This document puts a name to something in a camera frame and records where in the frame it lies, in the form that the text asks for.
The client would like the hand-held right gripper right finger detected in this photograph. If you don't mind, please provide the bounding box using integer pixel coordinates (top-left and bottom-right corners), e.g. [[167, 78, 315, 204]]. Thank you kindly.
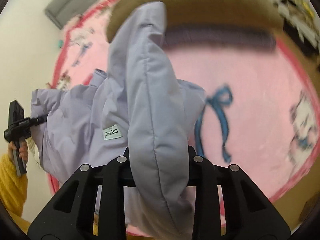
[[185, 145, 292, 240]]

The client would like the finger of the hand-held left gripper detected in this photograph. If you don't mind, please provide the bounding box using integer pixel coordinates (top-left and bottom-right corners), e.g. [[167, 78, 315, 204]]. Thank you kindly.
[[29, 114, 48, 127]]

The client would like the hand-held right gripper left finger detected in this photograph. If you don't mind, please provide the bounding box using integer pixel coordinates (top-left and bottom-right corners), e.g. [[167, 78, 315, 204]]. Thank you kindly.
[[27, 147, 137, 240]]

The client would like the lavender padded jacket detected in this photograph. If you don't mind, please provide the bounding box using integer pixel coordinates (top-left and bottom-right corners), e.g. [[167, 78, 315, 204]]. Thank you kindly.
[[30, 1, 208, 240]]

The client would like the person's left forearm yellow sleeve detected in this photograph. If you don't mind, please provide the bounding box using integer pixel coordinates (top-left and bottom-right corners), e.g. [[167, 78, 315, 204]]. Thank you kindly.
[[0, 154, 28, 222]]

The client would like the person's left hand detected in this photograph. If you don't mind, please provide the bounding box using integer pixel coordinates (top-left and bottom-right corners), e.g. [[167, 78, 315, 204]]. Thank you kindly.
[[7, 139, 29, 165]]

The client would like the pink printed blanket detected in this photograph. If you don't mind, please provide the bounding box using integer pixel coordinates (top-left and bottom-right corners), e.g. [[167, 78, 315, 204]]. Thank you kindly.
[[47, 0, 318, 237]]

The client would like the grey upholstered headboard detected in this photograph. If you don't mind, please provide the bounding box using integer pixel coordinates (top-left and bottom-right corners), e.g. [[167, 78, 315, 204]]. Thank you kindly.
[[44, 0, 102, 30]]

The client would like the purple ruffled cloth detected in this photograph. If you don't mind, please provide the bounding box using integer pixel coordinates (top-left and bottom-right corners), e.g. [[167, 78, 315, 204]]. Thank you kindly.
[[164, 26, 277, 53]]

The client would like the bedside table clutter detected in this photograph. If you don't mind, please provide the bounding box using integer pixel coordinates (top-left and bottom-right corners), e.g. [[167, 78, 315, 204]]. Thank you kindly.
[[272, 0, 320, 63]]

